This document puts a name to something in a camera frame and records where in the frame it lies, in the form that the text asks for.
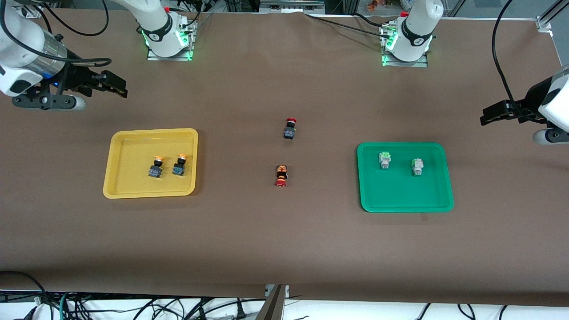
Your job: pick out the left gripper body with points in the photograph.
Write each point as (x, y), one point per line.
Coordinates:
(528, 103)

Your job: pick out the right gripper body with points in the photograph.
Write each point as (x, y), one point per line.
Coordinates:
(76, 78)

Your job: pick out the yellow push button black body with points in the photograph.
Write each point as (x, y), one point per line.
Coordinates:
(180, 166)
(156, 169)

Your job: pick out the green push button orange base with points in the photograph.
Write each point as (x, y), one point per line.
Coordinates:
(417, 166)

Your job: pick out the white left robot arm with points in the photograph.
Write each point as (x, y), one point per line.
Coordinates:
(418, 26)

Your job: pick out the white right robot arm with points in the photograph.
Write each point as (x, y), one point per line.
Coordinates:
(158, 26)

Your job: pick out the yellow plastic tray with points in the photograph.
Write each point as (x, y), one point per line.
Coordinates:
(133, 182)

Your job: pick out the green plastic tray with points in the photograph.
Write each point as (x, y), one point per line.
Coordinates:
(400, 191)

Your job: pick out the red push button black body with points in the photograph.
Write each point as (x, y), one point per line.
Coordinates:
(290, 131)

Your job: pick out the red push button orange body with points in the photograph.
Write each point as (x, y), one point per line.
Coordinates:
(281, 174)

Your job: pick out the grey metal box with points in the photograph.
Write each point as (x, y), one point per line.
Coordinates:
(291, 5)

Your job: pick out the brown table cover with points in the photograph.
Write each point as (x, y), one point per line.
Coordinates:
(284, 244)

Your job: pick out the brown wooden table leg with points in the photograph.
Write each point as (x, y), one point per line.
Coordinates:
(273, 304)

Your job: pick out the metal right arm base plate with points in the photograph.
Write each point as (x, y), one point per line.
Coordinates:
(153, 55)

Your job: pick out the aluminium frame corner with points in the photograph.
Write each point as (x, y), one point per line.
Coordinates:
(546, 20)
(33, 9)

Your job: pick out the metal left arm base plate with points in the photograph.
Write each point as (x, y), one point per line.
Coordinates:
(391, 62)

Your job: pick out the white table bracket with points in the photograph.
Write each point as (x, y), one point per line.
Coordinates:
(268, 291)

